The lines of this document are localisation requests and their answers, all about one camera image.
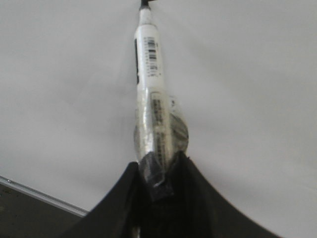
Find white whiteboard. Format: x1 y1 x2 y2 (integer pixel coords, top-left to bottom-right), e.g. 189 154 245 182
0 0 317 216

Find white black whiteboard marker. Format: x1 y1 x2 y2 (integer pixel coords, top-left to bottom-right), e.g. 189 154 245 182
134 0 189 201

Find aluminium whiteboard frame rail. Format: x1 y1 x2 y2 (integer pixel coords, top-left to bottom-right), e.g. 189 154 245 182
0 176 89 217

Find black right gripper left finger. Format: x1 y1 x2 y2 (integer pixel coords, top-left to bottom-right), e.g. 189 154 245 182
60 162 139 238

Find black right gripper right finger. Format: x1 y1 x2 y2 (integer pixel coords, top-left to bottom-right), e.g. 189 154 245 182
139 151 279 238

